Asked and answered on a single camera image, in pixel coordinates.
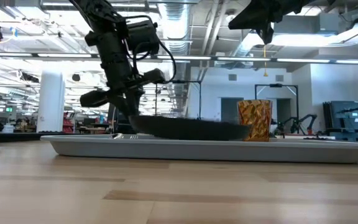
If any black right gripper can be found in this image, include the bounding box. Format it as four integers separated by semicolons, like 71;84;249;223
228;0;310;45

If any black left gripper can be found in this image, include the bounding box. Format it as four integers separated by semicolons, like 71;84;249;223
79;27;167;121

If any dark bowl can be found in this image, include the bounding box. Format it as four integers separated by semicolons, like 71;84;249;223
128;114;251;141

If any grey rectangular tray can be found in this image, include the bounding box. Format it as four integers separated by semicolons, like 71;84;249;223
40;133;358;164

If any amber textured glass cup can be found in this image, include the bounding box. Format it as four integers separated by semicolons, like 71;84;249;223
236;99;273;142

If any red cabinet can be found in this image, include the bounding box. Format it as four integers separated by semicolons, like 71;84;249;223
62;111;75;133

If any white round column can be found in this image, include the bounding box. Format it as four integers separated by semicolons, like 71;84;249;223
37;70;66;133

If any grey door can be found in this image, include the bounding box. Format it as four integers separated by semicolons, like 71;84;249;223
221;97;239;124

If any blue-grey workstation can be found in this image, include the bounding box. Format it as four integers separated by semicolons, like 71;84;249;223
323;100;358;142

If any silver slanted ceiling duct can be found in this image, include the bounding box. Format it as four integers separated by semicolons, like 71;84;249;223
231;29;262;68

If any yellow hanging cord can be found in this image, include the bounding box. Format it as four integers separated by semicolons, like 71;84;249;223
262;45;269;77

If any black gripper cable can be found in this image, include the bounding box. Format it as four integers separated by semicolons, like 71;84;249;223
126;14;177;84

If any black metal frame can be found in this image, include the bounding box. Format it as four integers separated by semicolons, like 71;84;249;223
155;80;202;118
255;83;300;127

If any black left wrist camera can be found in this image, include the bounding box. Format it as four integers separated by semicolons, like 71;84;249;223
126;20;161;56

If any silver round ceiling duct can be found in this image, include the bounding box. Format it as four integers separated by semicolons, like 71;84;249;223
157;0;195;110

